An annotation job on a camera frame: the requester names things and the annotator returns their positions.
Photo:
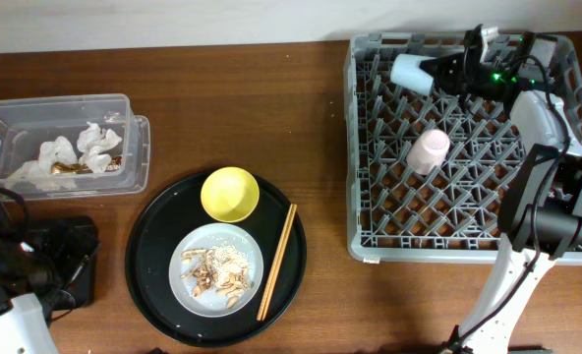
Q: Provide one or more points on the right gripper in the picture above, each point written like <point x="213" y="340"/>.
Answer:
<point x="448" y="72"/>

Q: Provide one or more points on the blue cup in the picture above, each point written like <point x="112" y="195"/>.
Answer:
<point x="406" y="72"/>

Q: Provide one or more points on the pink cup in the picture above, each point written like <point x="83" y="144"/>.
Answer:
<point x="429" y="151"/>

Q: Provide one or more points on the wooden chopstick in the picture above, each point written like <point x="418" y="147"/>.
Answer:
<point x="279" y="260"/>
<point x="271" y="265"/>

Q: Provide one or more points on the yellow bowl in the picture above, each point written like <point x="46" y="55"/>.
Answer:
<point x="230" y="194"/>

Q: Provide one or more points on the food scraps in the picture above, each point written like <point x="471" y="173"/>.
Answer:
<point x="221" y="269"/>

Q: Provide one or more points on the grey plate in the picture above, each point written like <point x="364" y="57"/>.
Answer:
<point x="208" y="305"/>

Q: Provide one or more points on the white tissue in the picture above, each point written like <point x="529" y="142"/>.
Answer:
<point x="92" y="149"/>

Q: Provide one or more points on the gold foil wrapper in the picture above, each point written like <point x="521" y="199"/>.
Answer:
<point x="60" y="168"/>

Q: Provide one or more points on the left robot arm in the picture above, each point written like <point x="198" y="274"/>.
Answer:
<point x="24" y="327"/>

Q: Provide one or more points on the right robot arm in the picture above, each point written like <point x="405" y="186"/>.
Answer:
<point x="540" y="215"/>

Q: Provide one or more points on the grey dishwasher rack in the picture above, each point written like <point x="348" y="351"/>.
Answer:
<point x="395" y="214"/>

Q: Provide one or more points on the round black tray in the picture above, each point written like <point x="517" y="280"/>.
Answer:
<point x="166" y="220"/>

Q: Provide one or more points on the clear plastic bin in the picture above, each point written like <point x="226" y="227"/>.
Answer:
<point x="27" y="123"/>

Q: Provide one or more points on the black rectangular bin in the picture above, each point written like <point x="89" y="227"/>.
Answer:
<point x="62" y="261"/>

